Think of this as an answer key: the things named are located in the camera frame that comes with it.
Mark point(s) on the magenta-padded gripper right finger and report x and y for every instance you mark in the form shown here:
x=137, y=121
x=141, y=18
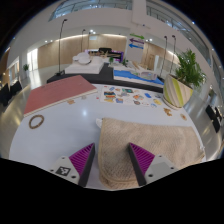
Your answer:
x=143, y=160

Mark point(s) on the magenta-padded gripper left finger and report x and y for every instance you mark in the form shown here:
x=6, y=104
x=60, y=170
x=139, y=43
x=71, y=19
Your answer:
x=81, y=160

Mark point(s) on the beige towel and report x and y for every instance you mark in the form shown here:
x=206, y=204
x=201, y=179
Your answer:
x=150, y=140

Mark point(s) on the small irregular orange piece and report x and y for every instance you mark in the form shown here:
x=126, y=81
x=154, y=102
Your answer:
x=167, y=112

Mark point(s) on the small round orange disc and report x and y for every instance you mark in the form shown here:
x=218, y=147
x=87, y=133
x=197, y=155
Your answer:
x=183, y=117

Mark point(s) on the white sheet with colourful stickers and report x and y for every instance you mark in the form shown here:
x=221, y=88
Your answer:
x=126, y=95

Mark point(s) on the pink rectangular board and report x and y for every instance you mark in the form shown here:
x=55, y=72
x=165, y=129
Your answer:
x=56, y=93

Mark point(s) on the potted plant in striped pot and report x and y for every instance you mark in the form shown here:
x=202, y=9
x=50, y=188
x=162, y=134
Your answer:
x=176, y=93

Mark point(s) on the group of black chairs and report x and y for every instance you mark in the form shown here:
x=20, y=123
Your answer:
x=10, y=91
x=213, y=116

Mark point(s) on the black low platform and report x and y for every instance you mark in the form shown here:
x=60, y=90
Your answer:
x=103, y=78

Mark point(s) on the model on blue base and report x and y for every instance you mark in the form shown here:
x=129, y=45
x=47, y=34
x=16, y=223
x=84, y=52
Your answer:
x=125, y=75

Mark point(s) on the small background potted plant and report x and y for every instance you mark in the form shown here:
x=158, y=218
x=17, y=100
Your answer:
x=25, y=67

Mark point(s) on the black piano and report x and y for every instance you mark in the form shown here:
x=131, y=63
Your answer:
x=105, y=50

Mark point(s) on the sign with coloured arrows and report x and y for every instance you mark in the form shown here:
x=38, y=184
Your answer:
x=136, y=40

